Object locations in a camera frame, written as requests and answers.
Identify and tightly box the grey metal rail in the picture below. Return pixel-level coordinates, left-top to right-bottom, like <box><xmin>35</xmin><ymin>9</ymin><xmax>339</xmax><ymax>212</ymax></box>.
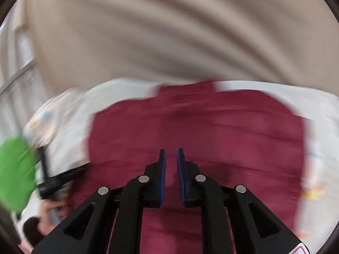
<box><xmin>0</xmin><ymin>58</ymin><xmax>37</xmax><ymax>94</ymax></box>

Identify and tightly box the maroon quilted jacket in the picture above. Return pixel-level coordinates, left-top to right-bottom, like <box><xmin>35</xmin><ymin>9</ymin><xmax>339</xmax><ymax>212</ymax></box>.
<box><xmin>69</xmin><ymin>79</ymin><xmax>311</xmax><ymax>254</ymax></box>

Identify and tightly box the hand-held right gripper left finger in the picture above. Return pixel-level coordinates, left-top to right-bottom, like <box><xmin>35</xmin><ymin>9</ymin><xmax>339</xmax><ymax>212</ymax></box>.
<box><xmin>32</xmin><ymin>149</ymin><xmax>166</xmax><ymax>254</ymax></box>

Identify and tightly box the person's left hand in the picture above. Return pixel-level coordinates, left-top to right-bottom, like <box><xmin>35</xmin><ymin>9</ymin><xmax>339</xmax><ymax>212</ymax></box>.
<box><xmin>37</xmin><ymin>200</ymin><xmax>71</xmax><ymax>236</ymax></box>

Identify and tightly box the white sheer curtain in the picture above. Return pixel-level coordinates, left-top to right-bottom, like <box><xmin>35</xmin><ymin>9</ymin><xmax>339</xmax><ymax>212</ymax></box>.
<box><xmin>0</xmin><ymin>0</ymin><xmax>40</xmax><ymax>106</ymax></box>

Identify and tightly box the dark cloth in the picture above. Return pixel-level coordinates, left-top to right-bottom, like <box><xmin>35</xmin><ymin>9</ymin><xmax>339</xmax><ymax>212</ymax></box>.
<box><xmin>22</xmin><ymin>216</ymin><xmax>43</xmax><ymax>245</ymax></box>

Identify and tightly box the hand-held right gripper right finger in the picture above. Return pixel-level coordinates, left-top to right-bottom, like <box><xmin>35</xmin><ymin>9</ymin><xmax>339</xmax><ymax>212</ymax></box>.
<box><xmin>177</xmin><ymin>148</ymin><xmax>310</xmax><ymax>254</ymax></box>

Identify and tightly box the beige cushion backrest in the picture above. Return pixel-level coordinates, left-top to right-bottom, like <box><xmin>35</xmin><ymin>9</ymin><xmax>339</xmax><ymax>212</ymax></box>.
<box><xmin>25</xmin><ymin>0</ymin><xmax>339</xmax><ymax>98</ymax></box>

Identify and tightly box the floral bed sheet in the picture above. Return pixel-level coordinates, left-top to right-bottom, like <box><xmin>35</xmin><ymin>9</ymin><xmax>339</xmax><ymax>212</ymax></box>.
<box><xmin>16</xmin><ymin>77</ymin><xmax>339</xmax><ymax>252</ymax></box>

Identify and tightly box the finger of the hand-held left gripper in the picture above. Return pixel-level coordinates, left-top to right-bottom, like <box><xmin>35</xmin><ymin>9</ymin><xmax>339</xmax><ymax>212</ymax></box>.
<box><xmin>38</xmin><ymin>146</ymin><xmax>51</xmax><ymax>182</ymax></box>
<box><xmin>36</xmin><ymin>165</ymin><xmax>90</xmax><ymax>192</ymax></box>

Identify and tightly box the green cloth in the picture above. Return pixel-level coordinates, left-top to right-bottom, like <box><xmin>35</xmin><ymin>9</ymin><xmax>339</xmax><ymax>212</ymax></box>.
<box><xmin>0</xmin><ymin>135</ymin><xmax>38</xmax><ymax>214</ymax></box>

